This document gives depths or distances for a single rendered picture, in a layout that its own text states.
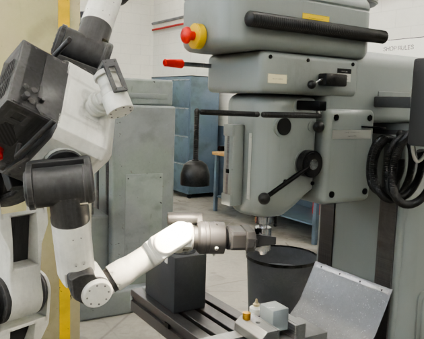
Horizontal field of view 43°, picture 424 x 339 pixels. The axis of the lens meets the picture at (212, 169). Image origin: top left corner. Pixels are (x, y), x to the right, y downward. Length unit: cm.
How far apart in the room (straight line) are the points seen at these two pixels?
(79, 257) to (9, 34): 180
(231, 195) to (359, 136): 39
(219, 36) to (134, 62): 994
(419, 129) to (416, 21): 510
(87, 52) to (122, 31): 963
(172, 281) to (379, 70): 91
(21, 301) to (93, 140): 58
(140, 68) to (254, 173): 995
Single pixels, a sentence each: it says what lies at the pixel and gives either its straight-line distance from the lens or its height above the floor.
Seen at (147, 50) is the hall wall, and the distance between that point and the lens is 1133.
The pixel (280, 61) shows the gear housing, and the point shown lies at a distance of 131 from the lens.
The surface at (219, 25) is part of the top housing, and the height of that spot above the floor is 178.
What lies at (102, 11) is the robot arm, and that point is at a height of 184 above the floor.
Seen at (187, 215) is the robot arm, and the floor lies 130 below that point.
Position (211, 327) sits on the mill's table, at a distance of 171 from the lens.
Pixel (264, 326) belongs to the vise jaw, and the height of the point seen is 103.
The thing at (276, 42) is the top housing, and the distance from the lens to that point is 130.
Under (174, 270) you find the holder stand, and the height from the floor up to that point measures 106.
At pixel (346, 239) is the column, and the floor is 118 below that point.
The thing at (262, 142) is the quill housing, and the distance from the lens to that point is 134.
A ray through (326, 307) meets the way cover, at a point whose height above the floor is 96.
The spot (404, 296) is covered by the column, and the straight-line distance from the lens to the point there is 170.
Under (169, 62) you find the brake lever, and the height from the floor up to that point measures 170.
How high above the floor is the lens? 161
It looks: 7 degrees down
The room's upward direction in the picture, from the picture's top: 2 degrees clockwise
